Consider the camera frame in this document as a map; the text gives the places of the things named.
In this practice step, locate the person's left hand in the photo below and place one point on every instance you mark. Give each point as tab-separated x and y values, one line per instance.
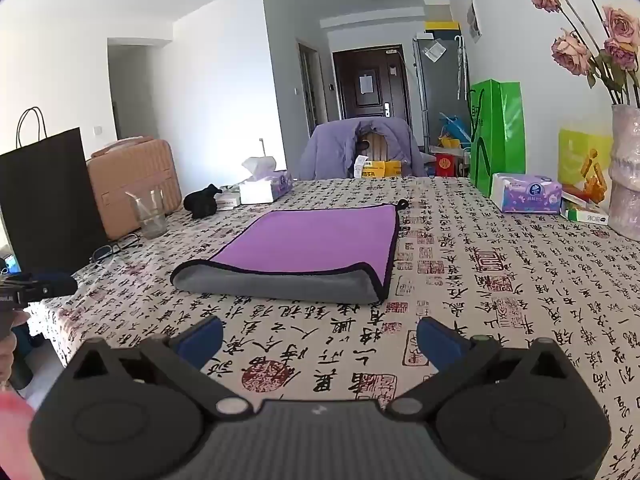
6	360

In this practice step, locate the dried pink roses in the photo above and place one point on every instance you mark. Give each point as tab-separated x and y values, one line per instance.
570	52

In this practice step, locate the small white flat box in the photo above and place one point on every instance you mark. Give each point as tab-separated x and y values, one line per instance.
227	201

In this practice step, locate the white and purple tissue box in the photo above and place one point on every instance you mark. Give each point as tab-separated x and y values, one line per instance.
265	187

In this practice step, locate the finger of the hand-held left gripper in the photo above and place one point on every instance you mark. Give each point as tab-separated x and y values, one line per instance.
50	284

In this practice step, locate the grey refrigerator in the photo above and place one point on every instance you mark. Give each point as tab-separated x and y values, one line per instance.
440	90

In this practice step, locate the wall poster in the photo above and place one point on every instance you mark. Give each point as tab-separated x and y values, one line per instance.
474	19

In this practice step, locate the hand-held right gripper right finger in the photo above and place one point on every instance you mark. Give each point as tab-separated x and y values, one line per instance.
439	344

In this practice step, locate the yellow cardboard box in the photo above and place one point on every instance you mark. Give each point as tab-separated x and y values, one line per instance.
382	169

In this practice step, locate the white hanging umbrella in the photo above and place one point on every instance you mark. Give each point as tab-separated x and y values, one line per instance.
462	67

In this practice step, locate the red gift box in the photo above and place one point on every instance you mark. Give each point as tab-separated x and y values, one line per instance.
450	164

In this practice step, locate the clear glass cup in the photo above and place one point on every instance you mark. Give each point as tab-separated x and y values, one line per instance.
150	220

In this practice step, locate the calligraphy printed tablecloth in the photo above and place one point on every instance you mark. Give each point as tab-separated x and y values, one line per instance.
500	285

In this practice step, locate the wooden chair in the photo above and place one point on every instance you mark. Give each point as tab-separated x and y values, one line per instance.
377	147

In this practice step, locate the yellow and black box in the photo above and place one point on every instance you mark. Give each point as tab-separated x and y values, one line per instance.
442	27

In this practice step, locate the purple jacket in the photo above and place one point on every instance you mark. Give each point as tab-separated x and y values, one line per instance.
330	152

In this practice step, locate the green shopping bag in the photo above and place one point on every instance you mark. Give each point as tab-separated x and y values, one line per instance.
497	135

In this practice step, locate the dark brown entrance door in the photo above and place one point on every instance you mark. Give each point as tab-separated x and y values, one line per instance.
372	85

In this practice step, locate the blue plastic bag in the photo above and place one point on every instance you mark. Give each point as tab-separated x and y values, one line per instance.
456	127

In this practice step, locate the yellow green paper bag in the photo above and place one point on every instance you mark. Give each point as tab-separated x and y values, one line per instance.
582	160

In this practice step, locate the small green white box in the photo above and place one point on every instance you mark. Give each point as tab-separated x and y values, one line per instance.
587	215

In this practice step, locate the purple and grey towel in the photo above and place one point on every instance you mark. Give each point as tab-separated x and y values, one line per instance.
310	240

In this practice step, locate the black paper bag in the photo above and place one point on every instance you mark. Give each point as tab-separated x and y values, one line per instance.
45	200

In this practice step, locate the purple soft tissue pack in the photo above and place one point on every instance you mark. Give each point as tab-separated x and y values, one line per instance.
527	194

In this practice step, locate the plastic wrapped vase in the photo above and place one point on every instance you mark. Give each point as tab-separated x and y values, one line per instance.
625	175

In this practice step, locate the black framed eyeglasses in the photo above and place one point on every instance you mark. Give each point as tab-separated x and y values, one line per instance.
112	250

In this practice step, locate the black plush toy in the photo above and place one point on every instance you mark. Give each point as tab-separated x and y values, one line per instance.
200	202

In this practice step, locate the person's pink sleeved forearm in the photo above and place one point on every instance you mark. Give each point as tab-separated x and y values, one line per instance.
14	435

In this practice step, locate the pink suitcase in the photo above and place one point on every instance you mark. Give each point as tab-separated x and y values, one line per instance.
135	175

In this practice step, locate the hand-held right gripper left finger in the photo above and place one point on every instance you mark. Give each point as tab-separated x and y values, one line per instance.
199	341

